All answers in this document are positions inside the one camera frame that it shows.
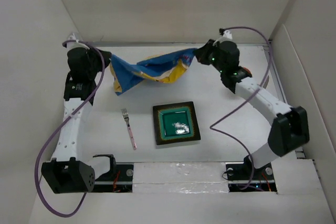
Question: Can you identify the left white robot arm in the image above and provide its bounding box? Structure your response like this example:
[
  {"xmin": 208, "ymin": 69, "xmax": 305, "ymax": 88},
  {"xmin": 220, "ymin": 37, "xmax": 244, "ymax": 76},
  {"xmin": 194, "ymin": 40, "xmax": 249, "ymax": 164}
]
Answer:
[{"xmin": 41, "ymin": 47, "xmax": 117, "ymax": 194}]

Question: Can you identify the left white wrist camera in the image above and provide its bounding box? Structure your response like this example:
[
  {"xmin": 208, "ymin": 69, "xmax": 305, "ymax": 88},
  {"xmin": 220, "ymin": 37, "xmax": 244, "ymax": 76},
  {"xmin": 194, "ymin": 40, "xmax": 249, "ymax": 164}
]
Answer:
[{"xmin": 63, "ymin": 32, "xmax": 82, "ymax": 47}]

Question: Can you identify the blue yellow cartoon placemat cloth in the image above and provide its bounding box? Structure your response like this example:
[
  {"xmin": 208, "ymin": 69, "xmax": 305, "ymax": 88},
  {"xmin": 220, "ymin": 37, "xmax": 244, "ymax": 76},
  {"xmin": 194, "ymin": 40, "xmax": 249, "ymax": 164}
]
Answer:
[{"xmin": 109, "ymin": 48, "xmax": 195, "ymax": 95}]

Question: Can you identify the pink handled knife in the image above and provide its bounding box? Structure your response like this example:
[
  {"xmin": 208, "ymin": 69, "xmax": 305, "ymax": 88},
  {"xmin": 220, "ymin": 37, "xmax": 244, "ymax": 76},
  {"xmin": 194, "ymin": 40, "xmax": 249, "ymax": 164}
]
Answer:
[{"xmin": 262, "ymin": 76, "xmax": 269, "ymax": 89}]

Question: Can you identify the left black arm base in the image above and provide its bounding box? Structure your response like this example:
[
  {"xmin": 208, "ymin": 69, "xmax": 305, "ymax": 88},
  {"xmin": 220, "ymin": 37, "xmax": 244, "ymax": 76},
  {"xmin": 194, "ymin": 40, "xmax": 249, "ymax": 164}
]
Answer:
[{"xmin": 91, "ymin": 154, "xmax": 134, "ymax": 193}]

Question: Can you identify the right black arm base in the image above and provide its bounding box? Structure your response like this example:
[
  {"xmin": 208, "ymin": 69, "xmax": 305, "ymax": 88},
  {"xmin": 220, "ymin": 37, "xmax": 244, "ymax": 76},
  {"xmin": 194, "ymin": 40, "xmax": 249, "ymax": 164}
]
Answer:
[{"xmin": 222, "ymin": 157, "xmax": 277, "ymax": 193}]

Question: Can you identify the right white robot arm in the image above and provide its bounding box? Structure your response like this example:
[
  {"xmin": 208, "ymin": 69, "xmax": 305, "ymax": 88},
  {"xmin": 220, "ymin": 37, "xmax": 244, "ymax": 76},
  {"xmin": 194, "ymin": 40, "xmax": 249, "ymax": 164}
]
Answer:
[{"xmin": 194, "ymin": 40, "xmax": 310, "ymax": 179}]

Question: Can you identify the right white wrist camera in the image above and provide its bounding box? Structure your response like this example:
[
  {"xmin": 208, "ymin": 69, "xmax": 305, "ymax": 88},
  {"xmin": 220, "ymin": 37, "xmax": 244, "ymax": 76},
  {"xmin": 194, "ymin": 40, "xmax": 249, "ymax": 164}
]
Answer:
[{"xmin": 218, "ymin": 28, "xmax": 233, "ymax": 41}]

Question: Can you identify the pink handled fork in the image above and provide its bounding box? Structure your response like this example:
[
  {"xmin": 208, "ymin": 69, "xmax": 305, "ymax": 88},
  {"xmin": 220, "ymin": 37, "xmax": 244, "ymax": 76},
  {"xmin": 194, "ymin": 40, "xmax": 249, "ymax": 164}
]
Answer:
[{"xmin": 121, "ymin": 109, "xmax": 137, "ymax": 150}]

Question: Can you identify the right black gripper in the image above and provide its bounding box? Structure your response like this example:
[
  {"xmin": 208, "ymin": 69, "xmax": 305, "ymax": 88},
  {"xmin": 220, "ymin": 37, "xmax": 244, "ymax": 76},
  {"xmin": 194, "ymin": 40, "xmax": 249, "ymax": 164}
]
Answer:
[{"xmin": 194, "ymin": 38, "xmax": 226, "ymax": 73}]

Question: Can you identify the green square ceramic plate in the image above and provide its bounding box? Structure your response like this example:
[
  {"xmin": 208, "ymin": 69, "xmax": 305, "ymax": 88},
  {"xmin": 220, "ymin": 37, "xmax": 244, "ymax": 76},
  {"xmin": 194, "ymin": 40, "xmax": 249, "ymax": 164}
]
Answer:
[{"xmin": 152, "ymin": 101, "xmax": 201, "ymax": 146}]

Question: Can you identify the pink plastic cup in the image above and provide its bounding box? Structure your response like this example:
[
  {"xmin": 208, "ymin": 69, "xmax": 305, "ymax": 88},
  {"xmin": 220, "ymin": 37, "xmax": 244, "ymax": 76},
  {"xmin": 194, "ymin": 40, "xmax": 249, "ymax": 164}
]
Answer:
[{"xmin": 243, "ymin": 67, "xmax": 252, "ymax": 77}]

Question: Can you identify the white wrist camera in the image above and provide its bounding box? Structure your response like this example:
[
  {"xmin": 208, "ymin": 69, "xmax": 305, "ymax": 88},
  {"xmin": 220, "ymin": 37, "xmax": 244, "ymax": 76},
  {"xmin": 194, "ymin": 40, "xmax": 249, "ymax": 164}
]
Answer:
[
  {"xmin": 63, "ymin": 32, "xmax": 82, "ymax": 47},
  {"xmin": 218, "ymin": 28, "xmax": 233, "ymax": 41}
]

